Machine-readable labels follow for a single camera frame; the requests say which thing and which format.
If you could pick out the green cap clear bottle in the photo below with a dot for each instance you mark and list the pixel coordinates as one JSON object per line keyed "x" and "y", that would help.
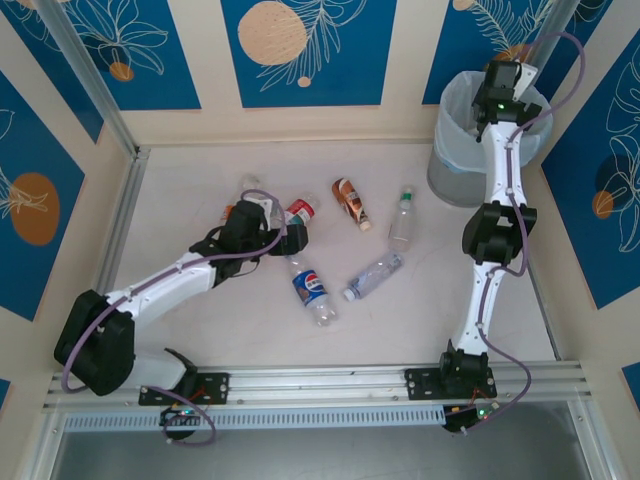
{"x": 404, "y": 225}

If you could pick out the red label clear bottle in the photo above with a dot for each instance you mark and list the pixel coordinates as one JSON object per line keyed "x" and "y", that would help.
{"x": 302, "y": 207}

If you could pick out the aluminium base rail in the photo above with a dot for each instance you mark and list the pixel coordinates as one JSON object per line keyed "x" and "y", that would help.
{"x": 320, "y": 380}

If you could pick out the grey trash bin with liner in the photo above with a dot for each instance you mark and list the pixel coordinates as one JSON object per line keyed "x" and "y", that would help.
{"x": 455, "y": 125}

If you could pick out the black controller board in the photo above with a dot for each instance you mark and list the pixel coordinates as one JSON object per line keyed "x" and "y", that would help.
{"x": 180, "y": 416}
{"x": 470, "y": 416}

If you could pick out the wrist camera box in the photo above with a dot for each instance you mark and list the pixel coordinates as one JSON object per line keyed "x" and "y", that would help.
{"x": 265, "y": 205}
{"x": 526, "y": 75}

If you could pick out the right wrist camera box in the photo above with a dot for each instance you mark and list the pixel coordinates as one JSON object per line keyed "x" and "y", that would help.
{"x": 526, "y": 75}

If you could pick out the aluminium corner post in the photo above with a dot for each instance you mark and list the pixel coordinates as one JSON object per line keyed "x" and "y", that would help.
{"x": 85, "y": 75}
{"x": 550, "y": 20}

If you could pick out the clear water bottle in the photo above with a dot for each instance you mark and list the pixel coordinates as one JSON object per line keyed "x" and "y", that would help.
{"x": 372, "y": 277}

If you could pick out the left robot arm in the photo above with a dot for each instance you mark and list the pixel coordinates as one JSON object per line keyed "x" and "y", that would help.
{"x": 165, "y": 285}

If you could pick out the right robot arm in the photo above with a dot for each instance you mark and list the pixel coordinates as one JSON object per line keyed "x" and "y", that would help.
{"x": 495, "y": 155}

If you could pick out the grey waste bin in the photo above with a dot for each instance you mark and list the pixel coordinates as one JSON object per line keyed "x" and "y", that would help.
{"x": 455, "y": 187}

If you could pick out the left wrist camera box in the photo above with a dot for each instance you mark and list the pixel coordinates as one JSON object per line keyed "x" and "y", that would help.
{"x": 265, "y": 205}

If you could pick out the blue Pepsi bottle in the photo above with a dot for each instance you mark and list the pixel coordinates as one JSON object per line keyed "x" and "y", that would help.
{"x": 310, "y": 290}

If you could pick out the aluminium frame bar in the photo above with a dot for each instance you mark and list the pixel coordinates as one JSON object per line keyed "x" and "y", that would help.
{"x": 42, "y": 450}
{"x": 592, "y": 440}

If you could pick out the brown coffee bottle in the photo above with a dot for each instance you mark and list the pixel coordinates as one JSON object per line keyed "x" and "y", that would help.
{"x": 352, "y": 202}

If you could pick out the orange label clear bottle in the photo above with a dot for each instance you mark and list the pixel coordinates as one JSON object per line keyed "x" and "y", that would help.
{"x": 250, "y": 181}

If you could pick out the grey metal panel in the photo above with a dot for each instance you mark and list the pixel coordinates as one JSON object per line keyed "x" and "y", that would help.
{"x": 320, "y": 455}

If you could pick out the aluminium table side rail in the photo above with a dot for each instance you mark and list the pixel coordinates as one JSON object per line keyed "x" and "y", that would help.
{"x": 127, "y": 210}
{"x": 550, "y": 330}

